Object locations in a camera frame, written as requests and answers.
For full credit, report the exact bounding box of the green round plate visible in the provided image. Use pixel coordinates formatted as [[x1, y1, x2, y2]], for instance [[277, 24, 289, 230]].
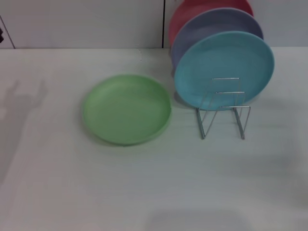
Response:
[[82, 74, 173, 147]]

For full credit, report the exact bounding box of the teal blue round plate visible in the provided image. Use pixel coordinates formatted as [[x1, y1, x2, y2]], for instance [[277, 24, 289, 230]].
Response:
[[174, 30, 275, 112]]

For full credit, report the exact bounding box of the red round plate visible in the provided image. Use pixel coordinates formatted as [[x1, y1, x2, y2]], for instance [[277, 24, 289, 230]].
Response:
[[168, 0, 255, 48]]

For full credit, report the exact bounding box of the purple round plate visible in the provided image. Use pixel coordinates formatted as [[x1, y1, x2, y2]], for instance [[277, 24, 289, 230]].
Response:
[[170, 7, 264, 71]]

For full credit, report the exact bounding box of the silver wire plate rack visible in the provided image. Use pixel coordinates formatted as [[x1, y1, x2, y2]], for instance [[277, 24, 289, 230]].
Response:
[[196, 77, 251, 141]]

